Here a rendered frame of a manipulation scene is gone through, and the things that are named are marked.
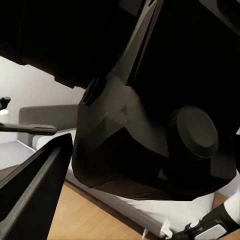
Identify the camera tripod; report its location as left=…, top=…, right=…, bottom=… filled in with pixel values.
left=0, top=97, right=57, bottom=136

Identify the digital camera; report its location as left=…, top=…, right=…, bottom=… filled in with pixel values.
left=0, top=0, right=240, bottom=202

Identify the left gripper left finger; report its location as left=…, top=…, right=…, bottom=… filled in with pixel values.
left=0, top=133, right=74, bottom=240

